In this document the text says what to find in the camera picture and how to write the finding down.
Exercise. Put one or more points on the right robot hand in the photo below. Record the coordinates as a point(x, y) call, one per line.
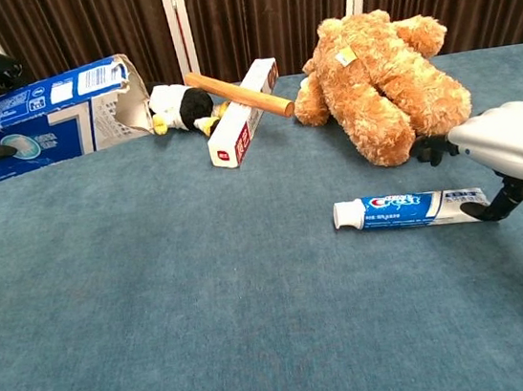
point(520, 147)

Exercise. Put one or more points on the blue toothpaste box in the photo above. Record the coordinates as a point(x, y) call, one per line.
point(59, 121)

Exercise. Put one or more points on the blue white toothpaste tube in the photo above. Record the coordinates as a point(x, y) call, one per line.
point(398, 211)

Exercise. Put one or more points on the dark brown pleated curtain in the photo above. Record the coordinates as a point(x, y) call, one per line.
point(76, 36)

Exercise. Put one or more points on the brown teddy bear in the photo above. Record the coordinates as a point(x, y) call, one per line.
point(372, 84)

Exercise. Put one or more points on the black white penguin plush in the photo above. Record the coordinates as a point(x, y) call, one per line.
point(182, 107)

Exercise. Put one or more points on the long white carton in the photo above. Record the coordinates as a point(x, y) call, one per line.
point(235, 141)

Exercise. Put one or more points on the wooden round stick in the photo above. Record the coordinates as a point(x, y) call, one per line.
point(238, 93)

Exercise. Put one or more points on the blue table mat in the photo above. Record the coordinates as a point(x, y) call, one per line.
point(209, 308)

